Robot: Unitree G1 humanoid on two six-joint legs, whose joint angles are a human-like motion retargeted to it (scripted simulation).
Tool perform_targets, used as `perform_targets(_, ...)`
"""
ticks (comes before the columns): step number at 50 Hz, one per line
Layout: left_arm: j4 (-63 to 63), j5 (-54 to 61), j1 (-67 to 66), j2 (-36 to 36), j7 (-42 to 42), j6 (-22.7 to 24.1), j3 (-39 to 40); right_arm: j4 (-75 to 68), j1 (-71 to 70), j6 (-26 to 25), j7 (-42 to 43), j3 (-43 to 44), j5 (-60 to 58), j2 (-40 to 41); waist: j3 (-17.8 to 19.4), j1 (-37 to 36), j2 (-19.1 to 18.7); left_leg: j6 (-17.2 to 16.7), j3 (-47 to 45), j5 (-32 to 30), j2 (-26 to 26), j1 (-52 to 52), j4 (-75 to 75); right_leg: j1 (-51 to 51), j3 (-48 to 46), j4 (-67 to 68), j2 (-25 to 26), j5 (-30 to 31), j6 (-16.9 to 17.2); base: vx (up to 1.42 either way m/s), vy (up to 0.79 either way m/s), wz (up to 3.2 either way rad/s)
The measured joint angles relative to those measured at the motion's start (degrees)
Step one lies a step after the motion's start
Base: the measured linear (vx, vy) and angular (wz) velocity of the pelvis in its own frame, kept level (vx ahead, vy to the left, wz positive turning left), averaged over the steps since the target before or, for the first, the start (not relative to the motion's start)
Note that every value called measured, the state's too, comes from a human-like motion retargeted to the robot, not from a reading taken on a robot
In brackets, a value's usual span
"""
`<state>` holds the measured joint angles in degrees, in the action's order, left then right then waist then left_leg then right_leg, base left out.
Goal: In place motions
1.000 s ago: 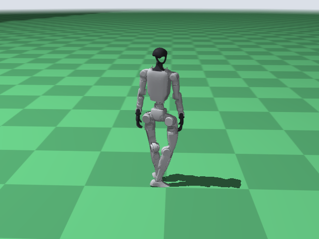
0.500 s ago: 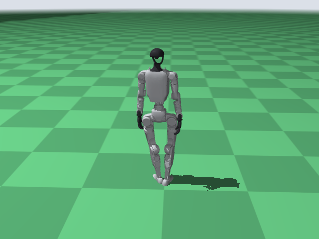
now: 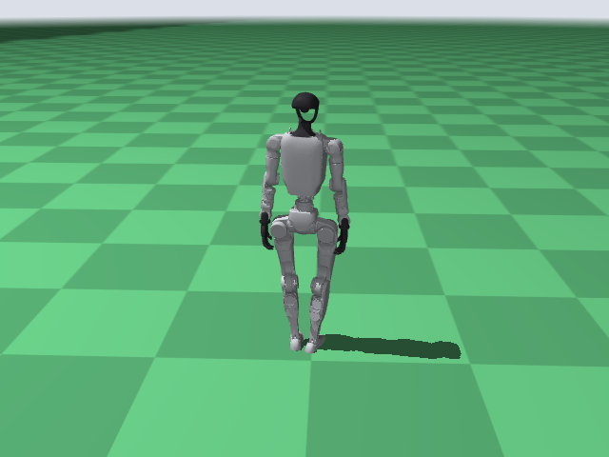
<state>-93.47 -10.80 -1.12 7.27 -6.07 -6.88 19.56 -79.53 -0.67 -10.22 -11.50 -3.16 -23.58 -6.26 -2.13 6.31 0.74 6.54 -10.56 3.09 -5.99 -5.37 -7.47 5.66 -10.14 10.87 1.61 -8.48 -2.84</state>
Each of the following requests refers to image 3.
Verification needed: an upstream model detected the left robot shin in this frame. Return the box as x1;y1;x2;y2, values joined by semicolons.
281;275;300;339

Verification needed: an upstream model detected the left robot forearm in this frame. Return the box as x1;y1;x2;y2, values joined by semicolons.
259;172;276;220

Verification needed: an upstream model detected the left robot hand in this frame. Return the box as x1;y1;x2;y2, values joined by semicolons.
260;212;274;249

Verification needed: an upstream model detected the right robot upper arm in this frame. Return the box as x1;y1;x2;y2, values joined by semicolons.
323;137;344;192

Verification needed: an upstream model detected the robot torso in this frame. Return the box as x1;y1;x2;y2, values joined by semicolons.
281;128;327;234

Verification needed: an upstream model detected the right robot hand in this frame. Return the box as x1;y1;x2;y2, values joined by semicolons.
333;218;350;254

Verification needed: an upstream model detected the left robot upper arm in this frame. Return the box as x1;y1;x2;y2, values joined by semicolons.
265;133;283;186

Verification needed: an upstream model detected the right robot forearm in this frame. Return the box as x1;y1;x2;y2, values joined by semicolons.
333;178;350;225

